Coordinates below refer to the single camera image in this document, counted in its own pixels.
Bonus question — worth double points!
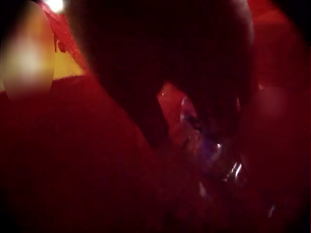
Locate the bright lamp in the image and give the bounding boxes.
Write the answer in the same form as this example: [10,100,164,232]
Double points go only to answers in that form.
[41,0,65,14]

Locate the person's right fingers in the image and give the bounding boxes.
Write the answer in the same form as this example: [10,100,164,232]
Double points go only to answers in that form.
[114,80,241,148]

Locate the red cloth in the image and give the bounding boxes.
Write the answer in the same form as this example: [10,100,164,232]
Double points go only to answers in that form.
[0,0,311,233]

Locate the clear plastic packet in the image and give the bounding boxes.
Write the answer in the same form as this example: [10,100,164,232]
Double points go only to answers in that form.
[157,82,248,194]

